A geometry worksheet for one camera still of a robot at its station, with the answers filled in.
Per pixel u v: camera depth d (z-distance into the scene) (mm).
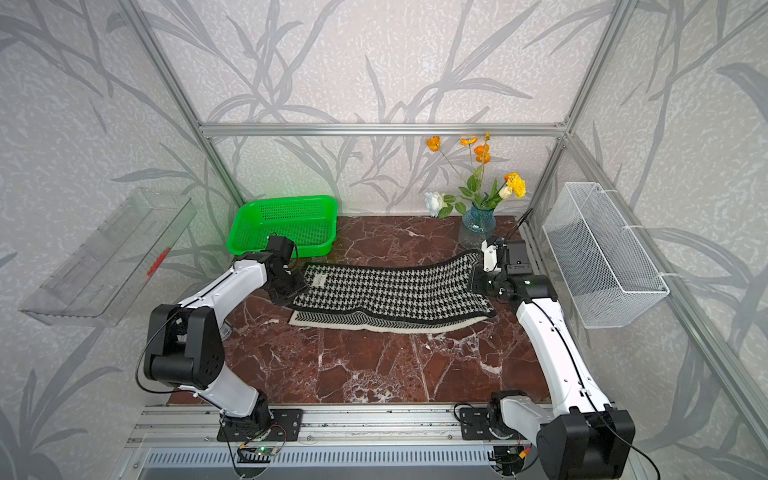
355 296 963
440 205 887
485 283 689
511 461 710
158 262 678
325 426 752
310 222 1192
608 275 603
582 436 366
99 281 656
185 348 452
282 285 773
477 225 1021
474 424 723
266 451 701
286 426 731
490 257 712
